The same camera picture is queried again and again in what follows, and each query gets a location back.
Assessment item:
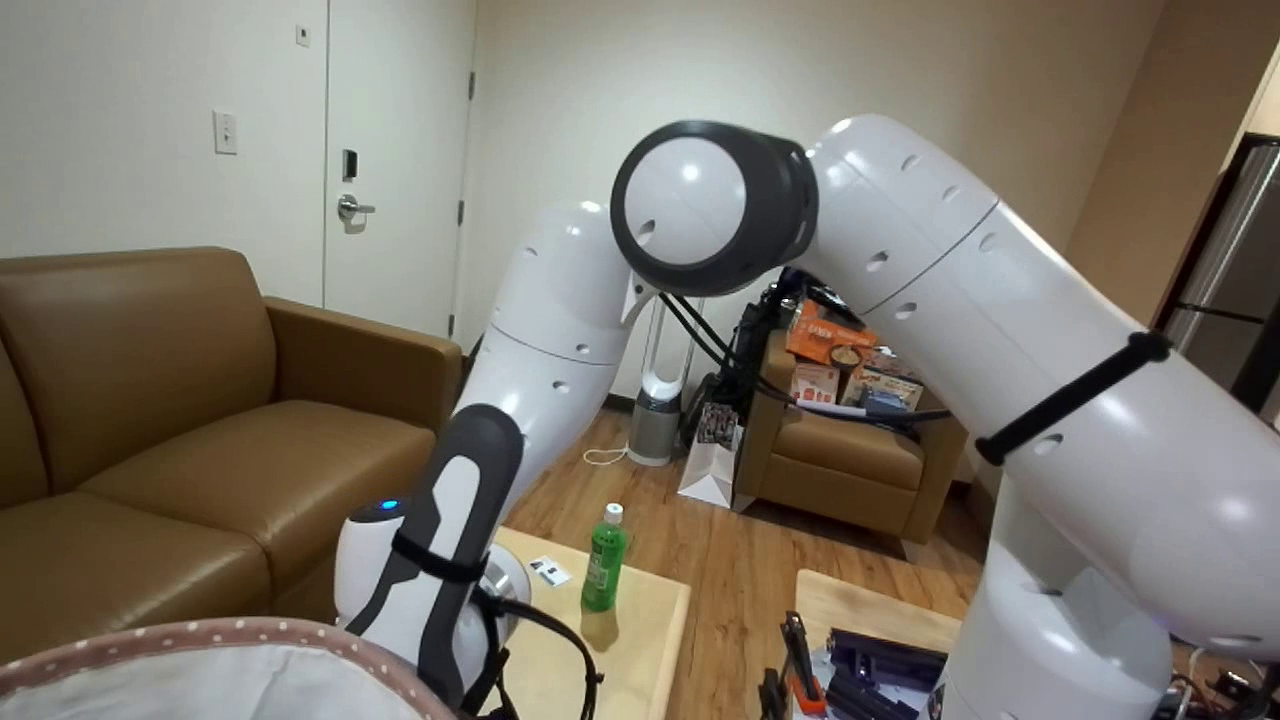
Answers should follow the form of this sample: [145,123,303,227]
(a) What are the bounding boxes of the white door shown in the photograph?
[321,0,479,340]

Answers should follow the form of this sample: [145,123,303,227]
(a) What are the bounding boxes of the dark tool tray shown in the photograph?
[821,628,952,720]

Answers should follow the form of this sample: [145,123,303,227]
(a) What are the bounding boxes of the grey printed box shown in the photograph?
[841,365,927,420]

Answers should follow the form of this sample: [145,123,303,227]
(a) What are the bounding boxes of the black and red hand tool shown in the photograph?
[778,610,833,720]

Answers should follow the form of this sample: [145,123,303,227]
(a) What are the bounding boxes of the white power cord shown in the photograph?
[579,441,641,474]

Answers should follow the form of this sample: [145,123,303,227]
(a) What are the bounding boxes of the light wooden side table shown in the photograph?
[786,563,967,720]

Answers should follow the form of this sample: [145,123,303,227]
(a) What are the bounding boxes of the brown leather sofa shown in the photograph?
[0,246,470,670]

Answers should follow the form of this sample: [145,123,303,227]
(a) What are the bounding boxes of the white bladeless tower fan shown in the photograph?
[620,283,698,474]

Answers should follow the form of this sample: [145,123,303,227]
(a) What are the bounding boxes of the silver door handle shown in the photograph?
[334,194,382,236]

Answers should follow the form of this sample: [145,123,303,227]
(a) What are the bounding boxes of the green plastic bottle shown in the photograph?
[578,500,634,620]

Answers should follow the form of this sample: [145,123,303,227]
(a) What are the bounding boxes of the thick black gripper cable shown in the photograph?
[455,589,607,720]

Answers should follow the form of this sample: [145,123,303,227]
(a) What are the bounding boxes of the orange package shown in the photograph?
[782,296,888,373]

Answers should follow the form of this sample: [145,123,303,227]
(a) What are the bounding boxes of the light wooden coffee table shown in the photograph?
[490,521,698,720]

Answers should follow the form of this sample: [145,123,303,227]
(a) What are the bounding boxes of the red and white box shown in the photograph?
[786,359,843,413]

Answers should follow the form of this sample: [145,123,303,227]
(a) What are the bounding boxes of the white paper bag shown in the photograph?
[674,398,749,514]

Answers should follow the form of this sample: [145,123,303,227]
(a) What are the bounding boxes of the black arm strap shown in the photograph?
[974,328,1178,469]

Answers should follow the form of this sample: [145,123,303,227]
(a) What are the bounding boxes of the white light switch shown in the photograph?
[208,107,243,159]

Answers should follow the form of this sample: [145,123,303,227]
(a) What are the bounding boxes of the dark framed panel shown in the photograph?
[1156,129,1280,420]

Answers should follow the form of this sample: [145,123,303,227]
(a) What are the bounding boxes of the black camera stand base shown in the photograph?
[658,264,814,420]

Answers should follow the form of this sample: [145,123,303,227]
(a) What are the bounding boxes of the brown leather armchair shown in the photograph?
[734,323,974,550]

